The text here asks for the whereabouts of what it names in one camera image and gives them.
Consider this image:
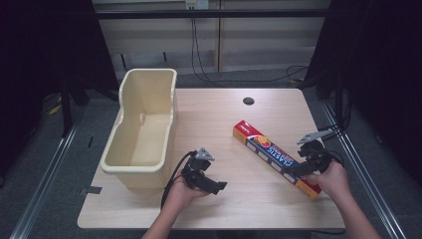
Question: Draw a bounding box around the cream plastic bin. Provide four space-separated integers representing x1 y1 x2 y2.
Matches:
100 68 179 191

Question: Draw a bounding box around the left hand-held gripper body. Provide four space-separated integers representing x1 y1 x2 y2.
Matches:
181 146 216 189

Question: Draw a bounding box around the metal floor rail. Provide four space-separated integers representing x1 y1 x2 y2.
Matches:
320 102 407 239
9 99 88 239

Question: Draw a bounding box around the white wall power outlet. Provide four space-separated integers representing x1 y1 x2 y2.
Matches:
184 0 210 10

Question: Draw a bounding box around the person's right hand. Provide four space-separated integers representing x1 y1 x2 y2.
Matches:
306 160 352 201

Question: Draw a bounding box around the person's left hand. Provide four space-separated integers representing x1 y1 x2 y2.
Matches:
164 172 210 210

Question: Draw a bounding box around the long plastic wrap box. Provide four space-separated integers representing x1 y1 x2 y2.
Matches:
232 119 323 201

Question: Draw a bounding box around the yellow cable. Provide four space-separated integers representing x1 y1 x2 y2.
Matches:
48 95 64 117

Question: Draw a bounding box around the black curtain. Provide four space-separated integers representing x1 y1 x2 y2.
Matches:
0 0 119 180
303 0 422 187

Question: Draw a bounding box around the black horizontal bar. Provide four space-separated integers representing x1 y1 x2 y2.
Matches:
95 8 333 20

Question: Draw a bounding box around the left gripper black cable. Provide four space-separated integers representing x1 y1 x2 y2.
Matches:
160 149 198 211

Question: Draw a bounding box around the black stand leg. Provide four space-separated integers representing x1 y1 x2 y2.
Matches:
59 78 75 138

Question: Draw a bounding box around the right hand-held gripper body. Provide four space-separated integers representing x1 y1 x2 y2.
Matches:
296 127 335 174

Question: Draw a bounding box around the black hanging cable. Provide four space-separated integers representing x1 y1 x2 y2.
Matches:
190 17 311 86

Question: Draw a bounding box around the black tape strip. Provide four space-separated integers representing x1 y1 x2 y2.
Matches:
79 185 103 196

